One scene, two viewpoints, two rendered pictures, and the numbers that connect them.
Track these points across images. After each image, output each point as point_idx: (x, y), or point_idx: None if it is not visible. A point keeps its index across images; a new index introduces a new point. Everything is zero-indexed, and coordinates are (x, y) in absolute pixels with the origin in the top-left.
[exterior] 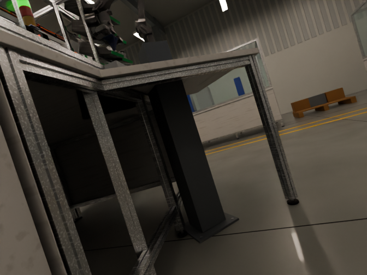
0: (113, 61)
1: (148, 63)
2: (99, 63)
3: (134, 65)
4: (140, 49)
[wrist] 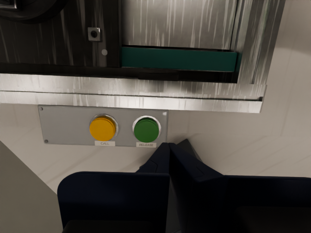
0: (42, 134)
1: (45, 181)
2: (15, 103)
3: (28, 166)
4: (166, 230)
